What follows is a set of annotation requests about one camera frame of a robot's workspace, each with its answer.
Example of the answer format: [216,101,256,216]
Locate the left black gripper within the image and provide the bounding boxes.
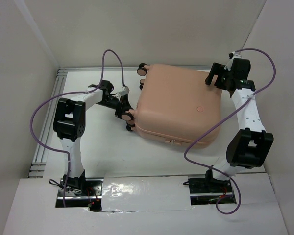
[97,94,136,121]

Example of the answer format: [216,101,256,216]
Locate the pink suitcase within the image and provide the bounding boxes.
[121,63,221,146]

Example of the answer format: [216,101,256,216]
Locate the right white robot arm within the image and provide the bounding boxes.
[204,55,274,192]

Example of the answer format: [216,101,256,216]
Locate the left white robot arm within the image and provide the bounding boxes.
[53,80,134,195]

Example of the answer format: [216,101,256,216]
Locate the white taped cover sheet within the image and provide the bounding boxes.
[101,176,192,212]

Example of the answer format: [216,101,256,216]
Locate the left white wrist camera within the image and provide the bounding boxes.
[117,86,129,97]

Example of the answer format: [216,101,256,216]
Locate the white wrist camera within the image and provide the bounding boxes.
[117,86,129,97]
[224,51,242,71]

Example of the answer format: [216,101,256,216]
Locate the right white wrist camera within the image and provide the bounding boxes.
[224,51,242,71]

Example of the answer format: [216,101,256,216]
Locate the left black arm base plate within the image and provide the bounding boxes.
[48,178,103,212]

